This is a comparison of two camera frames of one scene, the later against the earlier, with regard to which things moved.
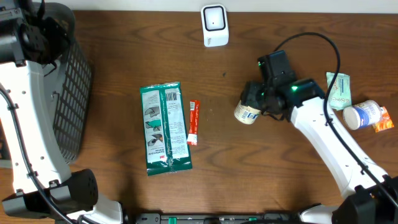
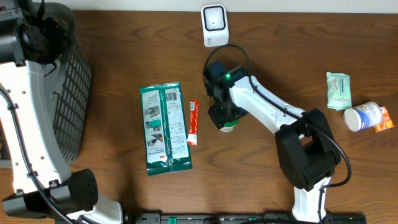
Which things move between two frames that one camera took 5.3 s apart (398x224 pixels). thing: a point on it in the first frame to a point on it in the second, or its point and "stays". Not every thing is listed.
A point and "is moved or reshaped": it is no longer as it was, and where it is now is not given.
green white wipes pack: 340,94 stays
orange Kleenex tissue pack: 386,122 stays
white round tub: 362,114 stays
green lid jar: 246,114 is moved or reshaped
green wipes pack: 166,132 stays
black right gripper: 250,96 to 219,117
